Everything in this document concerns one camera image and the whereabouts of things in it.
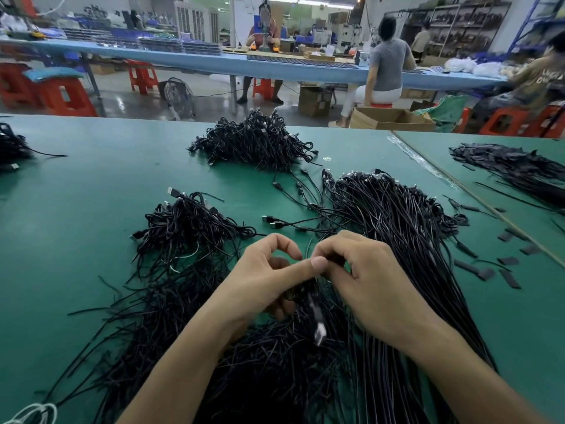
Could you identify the person's right hand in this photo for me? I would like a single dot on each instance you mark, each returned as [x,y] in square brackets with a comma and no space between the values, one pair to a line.
[380,291]

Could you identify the person's left hand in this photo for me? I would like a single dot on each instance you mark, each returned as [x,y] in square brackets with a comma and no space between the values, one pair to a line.
[252,287]

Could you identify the person's left forearm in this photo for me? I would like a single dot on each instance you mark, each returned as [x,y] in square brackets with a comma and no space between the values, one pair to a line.
[181,380]

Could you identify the scattered dark tie pieces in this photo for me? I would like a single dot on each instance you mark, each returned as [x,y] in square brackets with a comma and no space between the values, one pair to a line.
[509,278]

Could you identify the open cardboard box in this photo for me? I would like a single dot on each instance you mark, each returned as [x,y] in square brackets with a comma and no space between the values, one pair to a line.
[393,119]

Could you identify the green bag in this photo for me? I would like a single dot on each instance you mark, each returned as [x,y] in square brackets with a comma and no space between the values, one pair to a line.
[446,112]

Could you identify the small cardboard box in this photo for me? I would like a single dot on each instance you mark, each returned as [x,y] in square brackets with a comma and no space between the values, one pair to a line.
[315,101]

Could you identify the red plastic stool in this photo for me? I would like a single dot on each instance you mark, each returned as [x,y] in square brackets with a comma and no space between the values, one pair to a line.
[13,84]
[264,89]
[505,122]
[142,76]

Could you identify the grey floor fan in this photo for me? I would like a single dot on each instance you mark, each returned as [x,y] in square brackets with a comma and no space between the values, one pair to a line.
[176,98]

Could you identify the long blue workbench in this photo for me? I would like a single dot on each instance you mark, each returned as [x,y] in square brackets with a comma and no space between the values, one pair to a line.
[238,64]

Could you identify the pile of white bags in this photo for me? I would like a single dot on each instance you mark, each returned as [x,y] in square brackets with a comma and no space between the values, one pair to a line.
[477,68]

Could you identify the white pillar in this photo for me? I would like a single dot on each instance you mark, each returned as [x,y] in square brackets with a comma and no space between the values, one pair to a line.
[247,20]

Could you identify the red stool with blue seat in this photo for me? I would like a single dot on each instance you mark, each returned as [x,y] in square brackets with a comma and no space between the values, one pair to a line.
[63,94]

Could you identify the metal storage shelf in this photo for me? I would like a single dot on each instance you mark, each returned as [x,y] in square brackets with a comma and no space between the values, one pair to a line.
[468,26]

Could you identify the blue metal rack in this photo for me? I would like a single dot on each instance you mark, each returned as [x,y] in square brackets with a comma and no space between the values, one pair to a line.
[538,22]

